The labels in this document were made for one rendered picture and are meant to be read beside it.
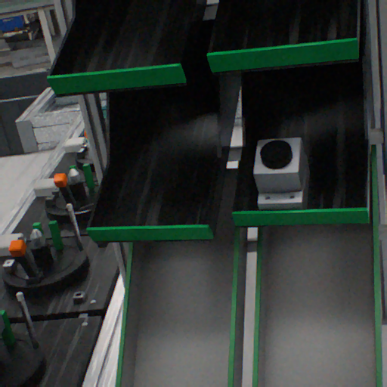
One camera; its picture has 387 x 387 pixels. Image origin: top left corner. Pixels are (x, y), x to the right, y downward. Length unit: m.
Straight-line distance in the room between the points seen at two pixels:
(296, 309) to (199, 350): 0.12
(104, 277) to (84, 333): 0.14
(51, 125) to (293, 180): 1.46
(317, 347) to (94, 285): 0.42
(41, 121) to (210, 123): 1.31
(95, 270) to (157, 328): 0.33
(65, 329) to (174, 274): 0.24
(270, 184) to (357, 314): 0.20
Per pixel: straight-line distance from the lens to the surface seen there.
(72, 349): 0.96
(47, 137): 2.07
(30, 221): 1.36
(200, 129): 0.78
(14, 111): 2.83
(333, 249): 0.80
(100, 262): 1.14
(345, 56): 0.61
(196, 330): 0.80
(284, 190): 0.66
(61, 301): 1.07
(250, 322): 1.12
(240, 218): 0.68
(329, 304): 0.79
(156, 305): 0.82
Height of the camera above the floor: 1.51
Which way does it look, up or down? 24 degrees down
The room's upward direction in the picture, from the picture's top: 10 degrees counter-clockwise
